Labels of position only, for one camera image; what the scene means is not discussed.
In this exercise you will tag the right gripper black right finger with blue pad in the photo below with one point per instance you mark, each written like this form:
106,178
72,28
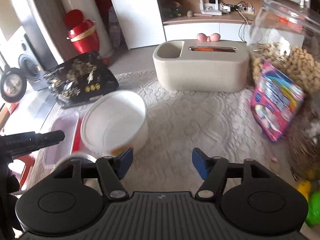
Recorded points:
214,171

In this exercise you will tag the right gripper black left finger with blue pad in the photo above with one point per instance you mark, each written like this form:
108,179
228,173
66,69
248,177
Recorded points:
109,171

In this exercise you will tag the white bowl orange logo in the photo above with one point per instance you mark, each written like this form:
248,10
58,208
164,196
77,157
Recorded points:
116,121

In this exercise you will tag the red rectangular tray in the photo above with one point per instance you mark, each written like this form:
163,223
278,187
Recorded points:
64,127

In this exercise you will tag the stainless steel bowl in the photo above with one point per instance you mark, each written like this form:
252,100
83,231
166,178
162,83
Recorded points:
83,157

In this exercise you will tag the white lace tablecloth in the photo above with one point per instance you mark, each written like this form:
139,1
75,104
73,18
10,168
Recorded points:
220,124

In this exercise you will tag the black frying pan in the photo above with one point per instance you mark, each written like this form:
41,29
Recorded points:
13,83

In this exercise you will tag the glass sunflower seed jar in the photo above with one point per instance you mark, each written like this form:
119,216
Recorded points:
303,139

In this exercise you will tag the yellow rubber duck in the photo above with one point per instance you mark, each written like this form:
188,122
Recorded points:
304,187

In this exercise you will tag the pink marshmallow bag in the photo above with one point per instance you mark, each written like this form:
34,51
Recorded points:
275,101

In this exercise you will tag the black tea package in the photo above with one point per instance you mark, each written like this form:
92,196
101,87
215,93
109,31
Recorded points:
80,80

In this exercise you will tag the beige tissue box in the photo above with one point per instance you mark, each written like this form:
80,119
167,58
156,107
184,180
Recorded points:
191,65

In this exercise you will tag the green candy dispenser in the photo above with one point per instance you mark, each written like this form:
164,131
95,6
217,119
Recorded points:
313,217

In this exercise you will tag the red lidded jar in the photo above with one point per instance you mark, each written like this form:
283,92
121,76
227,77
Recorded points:
81,32

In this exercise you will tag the pink bow ornament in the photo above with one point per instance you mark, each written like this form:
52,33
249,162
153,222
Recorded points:
212,38

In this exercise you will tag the large glass peanut jar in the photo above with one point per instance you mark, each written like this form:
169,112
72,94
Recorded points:
286,34

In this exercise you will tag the white router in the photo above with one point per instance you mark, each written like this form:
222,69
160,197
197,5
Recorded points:
210,8

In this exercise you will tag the green toy tractor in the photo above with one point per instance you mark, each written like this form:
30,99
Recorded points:
171,10

